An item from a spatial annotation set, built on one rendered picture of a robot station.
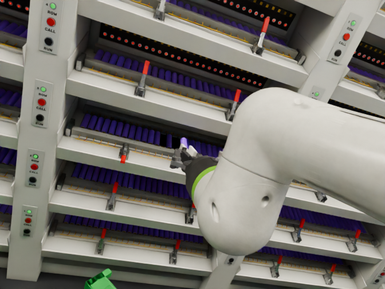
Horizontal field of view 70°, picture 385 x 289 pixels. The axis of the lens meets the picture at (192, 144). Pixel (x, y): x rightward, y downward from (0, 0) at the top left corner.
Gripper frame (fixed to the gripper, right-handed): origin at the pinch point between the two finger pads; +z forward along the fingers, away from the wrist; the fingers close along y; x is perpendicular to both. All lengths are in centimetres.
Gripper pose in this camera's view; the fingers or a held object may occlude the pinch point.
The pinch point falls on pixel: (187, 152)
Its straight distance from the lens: 72.0
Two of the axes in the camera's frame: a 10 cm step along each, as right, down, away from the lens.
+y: -9.4, -2.2, -2.6
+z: -2.2, -2.2, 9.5
